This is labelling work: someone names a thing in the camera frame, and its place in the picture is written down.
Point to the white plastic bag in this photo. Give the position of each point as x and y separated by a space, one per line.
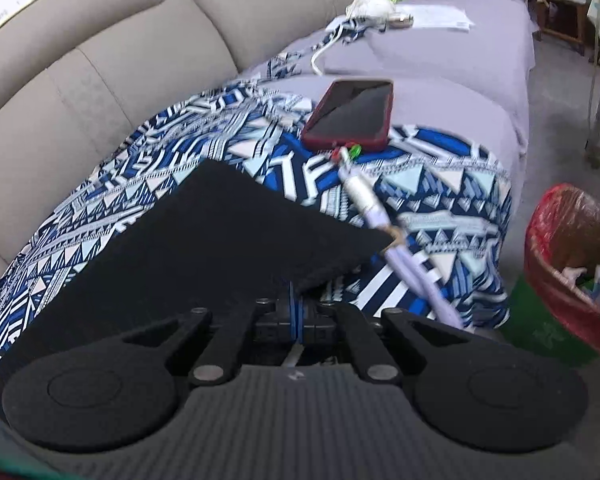
370 5

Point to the black pants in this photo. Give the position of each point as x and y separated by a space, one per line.
205 240

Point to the blue geometric printed blanket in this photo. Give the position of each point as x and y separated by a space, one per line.
430 180

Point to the smartphone in red case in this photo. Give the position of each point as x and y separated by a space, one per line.
350 110

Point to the green trash bin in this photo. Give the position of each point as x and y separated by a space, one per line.
540 335

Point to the green bin with red bag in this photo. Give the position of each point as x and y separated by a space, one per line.
545 260

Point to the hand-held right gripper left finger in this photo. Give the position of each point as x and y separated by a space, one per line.
291 315

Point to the wooden chair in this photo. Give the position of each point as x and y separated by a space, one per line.
565 30

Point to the lavender sofa cover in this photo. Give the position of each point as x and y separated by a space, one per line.
455 70

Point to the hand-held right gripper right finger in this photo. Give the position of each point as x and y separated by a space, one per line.
306 331

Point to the white paper sheet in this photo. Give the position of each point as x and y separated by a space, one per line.
440 17

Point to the beige leather sofa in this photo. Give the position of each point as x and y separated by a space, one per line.
130 60

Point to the small metallic object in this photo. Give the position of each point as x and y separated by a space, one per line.
401 20

